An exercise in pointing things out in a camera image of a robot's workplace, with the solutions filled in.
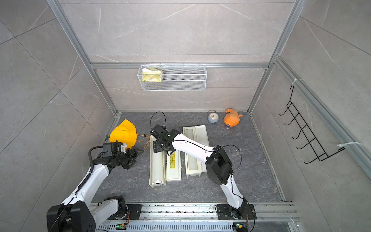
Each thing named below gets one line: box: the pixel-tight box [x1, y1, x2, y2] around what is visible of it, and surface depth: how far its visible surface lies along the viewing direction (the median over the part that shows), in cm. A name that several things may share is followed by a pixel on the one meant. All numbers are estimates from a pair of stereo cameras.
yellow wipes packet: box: [141, 67, 163, 83], surface depth 88 cm
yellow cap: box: [109, 118, 137, 151], surface depth 106 cm
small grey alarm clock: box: [206, 109, 220, 124], surface depth 115 cm
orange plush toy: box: [223, 108, 243, 128], surface depth 109 cm
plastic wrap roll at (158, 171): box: [152, 151, 165, 187], surface depth 85 cm
